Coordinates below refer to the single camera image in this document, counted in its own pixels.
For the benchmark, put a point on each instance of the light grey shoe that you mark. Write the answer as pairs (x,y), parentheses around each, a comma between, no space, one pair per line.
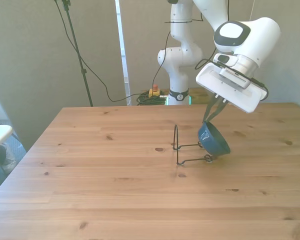
(10,160)

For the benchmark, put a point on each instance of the blue ceramic bowl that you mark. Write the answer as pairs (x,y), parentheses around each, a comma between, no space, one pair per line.
(215,143)

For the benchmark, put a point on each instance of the white vertical partition strip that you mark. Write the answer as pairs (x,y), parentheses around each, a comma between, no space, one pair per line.
(122,50)

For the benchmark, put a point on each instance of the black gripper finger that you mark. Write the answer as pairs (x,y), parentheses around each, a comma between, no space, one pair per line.
(209,108)
(218,111)

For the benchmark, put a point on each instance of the black tripod pole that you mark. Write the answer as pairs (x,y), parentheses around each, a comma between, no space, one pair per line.
(84,72)

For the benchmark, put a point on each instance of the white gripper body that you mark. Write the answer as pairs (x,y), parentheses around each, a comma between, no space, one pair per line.
(230,92)

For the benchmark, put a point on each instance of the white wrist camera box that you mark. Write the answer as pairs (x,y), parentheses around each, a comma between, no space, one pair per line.
(235,77)

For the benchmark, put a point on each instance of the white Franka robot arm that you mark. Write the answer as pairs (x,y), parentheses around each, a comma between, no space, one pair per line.
(180,55)

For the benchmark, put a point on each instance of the yellow emergency stop button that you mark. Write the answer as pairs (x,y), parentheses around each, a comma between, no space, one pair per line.
(154,93)

